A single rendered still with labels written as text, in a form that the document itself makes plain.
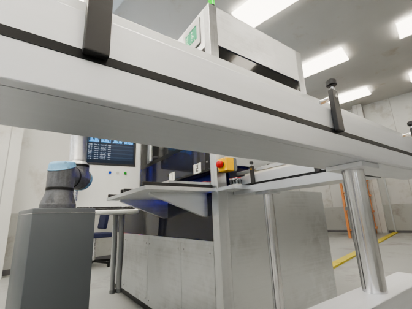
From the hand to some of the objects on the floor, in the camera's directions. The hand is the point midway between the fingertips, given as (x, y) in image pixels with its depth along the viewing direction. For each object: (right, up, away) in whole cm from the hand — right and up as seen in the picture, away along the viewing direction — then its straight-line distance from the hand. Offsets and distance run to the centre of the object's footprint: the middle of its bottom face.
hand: (160, 148), depth 133 cm
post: (+35, -107, -17) cm, 114 cm away
